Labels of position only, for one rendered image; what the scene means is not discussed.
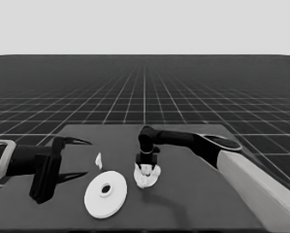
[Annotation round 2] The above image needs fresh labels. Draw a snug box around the large thick white disc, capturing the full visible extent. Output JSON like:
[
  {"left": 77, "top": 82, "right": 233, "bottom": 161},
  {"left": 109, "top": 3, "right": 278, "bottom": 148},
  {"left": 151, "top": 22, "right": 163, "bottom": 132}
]
[{"left": 83, "top": 170, "right": 128, "bottom": 220}]

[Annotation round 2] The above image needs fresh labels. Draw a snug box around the white round carrier with pins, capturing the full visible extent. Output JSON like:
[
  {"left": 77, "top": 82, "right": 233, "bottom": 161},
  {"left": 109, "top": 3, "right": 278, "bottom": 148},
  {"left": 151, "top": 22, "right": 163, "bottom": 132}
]
[{"left": 133, "top": 163, "right": 162, "bottom": 189}]

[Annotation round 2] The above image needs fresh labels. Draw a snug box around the small white T-shaped piece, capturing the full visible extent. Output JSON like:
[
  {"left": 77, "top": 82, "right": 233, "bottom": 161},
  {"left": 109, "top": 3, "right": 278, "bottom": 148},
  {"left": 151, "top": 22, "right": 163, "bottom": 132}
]
[{"left": 95, "top": 152, "right": 104, "bottom": 170}]

